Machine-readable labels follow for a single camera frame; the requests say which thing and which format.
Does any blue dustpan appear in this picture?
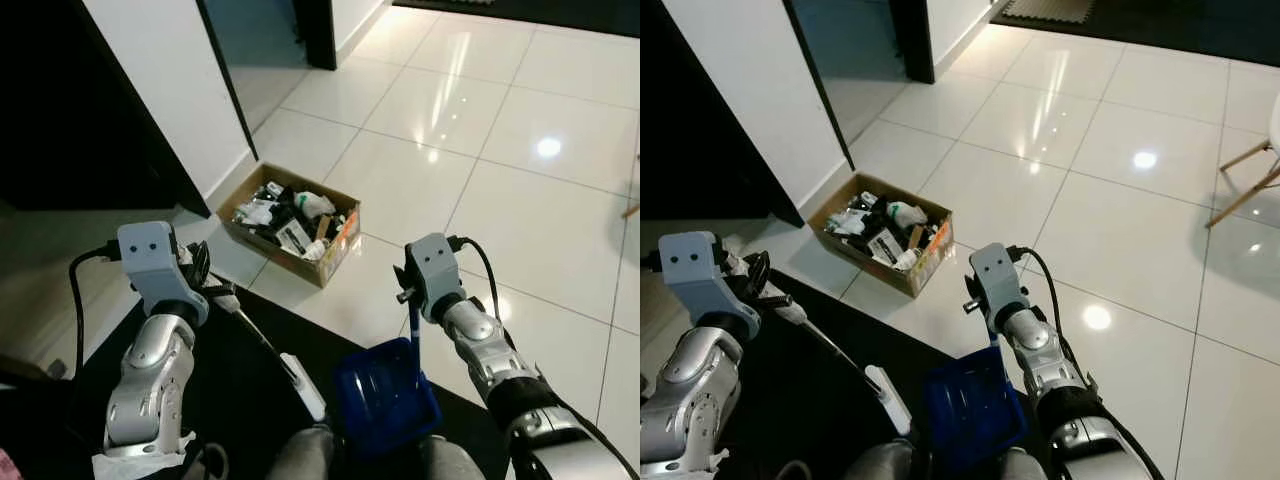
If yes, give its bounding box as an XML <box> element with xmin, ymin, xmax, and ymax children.
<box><xmin>331</xmin><ymin>298</ymin><xmax>445</xmax><ymax>463</ymax></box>
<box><xmin>921</xmin><ymin>335</ymin><xmax>1032</xmax><ymax>473</ymax></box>

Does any dark floor mat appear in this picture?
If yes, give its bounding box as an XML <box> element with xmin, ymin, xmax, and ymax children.
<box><xmin>988</xmin><ymin>0</ymin><xmax>1280</xmax><ymax>57</ymax></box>
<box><xmin>390</xmin><ymin>0</ymin><xmax>641</xmax><ymax>39</ymax></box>

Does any cardboard box of rubbish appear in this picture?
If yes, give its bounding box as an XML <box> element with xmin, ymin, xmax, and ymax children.
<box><xmin>807</xmin><ymin>171</ymin><xmax>954</xmax><ymax>300</ymax></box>
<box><xmin>217</xmin><ymin>162</ymin><xmax>362</xmax><ymax>290</ymax></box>

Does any white labelled packet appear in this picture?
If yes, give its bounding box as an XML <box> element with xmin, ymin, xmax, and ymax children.
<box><xmin>865</xmin><ymin>228</ymin><xmax>903</xmax><ymax>266</ymax></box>
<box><xmin>273</xmin><ymin>218</ymin><xmax>313</xmax><ymax>258</ymax></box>

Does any black rug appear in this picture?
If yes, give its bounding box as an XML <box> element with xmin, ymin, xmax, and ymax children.
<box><xmin>60</xmin><ymin>283</ymin><xmax>501</xmax><ymax>480</ymax></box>
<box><xmin>715</xmin><ymin>295</ymin><xmax>1011</xmax><ymax>480</ymax></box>

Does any white green plastic bottle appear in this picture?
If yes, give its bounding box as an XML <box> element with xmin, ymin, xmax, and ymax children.
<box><xmin>298</xmin><ymin>190</ymin><xmax>338</xmax><ymax>221</ymax></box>
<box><xmin>885</xmin><ymin>200</ymin><xmax>928</xmax><ymax>231</ymax></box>

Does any silver right robot leg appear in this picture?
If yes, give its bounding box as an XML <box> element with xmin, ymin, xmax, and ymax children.
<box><xmin>985</xmin><ymin>447</ymin><xmax>1049</xmax><ymax>480</ymax></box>
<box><xmin>418</xmin><ymin>434</ymin><xmax>489</xmax><ymax>480</ymax></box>

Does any silver robot leg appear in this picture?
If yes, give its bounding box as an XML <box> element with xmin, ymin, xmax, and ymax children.
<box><xmin>418</xmin><ymin>434</ymin><xmax>489</xmax><ymax>480</ymax></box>
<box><xmin>848</xmin><ymin>438</ymin><xmax>929</xmax><ymax>480</ymax></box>
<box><xmin>268</xmin><ymin>426</ymin><xmax>339</xmax><ymax>480</ymax></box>
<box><xmin>985</xmin><ymin>447</ymin><xmax>1049</xmax><ymax>480</ymax></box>

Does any silver left robot leg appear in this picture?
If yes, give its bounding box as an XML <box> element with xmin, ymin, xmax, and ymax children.
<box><xmin>848</xmin><ymin>438</ymin><xmax>929</xmax><ymax>480</ymax></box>
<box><xmin>268</xmin><ymin>426</ymin><xmax>339</xmax><ymax>480</ymax></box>

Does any grey foam mat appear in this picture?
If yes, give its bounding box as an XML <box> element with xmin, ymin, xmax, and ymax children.
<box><xmin>1002</xmin><ymin>0</ymin><xmax>1098</xmax><ymax>24</ymax></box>

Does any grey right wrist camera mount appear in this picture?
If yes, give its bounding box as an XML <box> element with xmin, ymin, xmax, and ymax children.
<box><xmin>967</xmin><ymin>242</ymin><xmax>1028</xmax><ymax>333</ymax></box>
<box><xmin>404</xmin><ymin>232</ymin><xmax>468</xmax><ymax>324</ymax></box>

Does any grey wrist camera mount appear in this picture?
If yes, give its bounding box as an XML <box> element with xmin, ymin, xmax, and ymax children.
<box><xmin>967</xmin><ymin>242</ymin><xmax>1028</xmax><ymax>333</ymax></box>
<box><xmin>116</xmin><ymin>221</ymin><xmax>210</xmax><ymax>328</ymax></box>
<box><xmin>404</xmin><ymin>232</ymin><xmax>468</xmax><ymax>324</ymax></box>
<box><xmin>658</xmin><ymin>231</ymin><xmax>763</xmax><ymax>343</ymax></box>

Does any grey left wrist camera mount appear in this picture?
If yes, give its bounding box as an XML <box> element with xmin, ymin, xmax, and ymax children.
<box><xmin>116</xmin><ymin>221</ymin><xmax>210</xmax><ymax>328</ymax></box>
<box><xmin>658</xmin><ymin>231</ymin><xmax>763</xmax><ymax>343</ymax></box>

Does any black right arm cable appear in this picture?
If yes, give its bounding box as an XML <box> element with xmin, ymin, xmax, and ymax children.
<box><xmin>1008</xmin><ymin>245</ymin><xmax>1066</xmax><ymax>346</ymax></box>
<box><xmin>447</xmin><ymin>234</ymin><xmax>502</xmax><ymax>326</ymax></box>

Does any black door frame post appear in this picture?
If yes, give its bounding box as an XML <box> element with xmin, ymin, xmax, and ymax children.
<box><xmin>889</xmin><ymin>0</ymin><xmax>937</xmax><ymax>85</ymax></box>
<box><xmin>292</xmin><ymin>0</ymin><xmax>339</xmax><ymax>72</ymax></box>

